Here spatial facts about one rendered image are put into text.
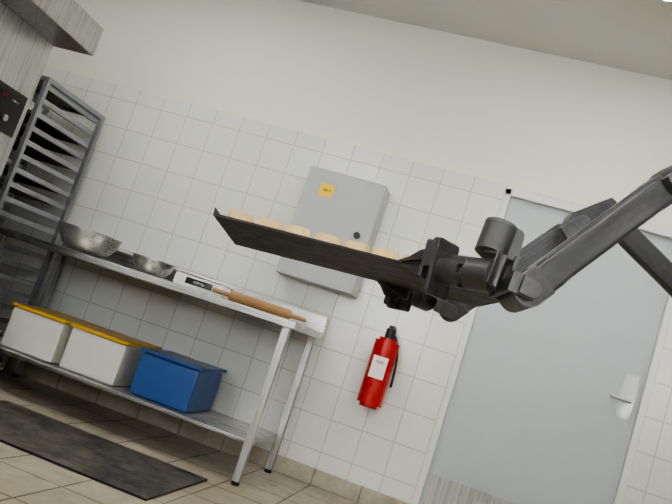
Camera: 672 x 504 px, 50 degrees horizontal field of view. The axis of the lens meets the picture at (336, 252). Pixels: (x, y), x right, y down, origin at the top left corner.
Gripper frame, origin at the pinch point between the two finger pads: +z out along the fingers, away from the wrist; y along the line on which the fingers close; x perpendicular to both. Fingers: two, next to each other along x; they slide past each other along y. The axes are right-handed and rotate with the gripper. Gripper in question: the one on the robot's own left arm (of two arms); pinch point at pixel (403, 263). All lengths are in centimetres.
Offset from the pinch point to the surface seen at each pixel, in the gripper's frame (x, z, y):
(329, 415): 232, 212, 55
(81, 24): 35, 265, -103
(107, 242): 111, 312, -9
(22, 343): 88, 326, 61
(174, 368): 137, 246, 50
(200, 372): 147, 236, 48
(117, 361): 119, 274, 55
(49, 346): 96, 311, 58
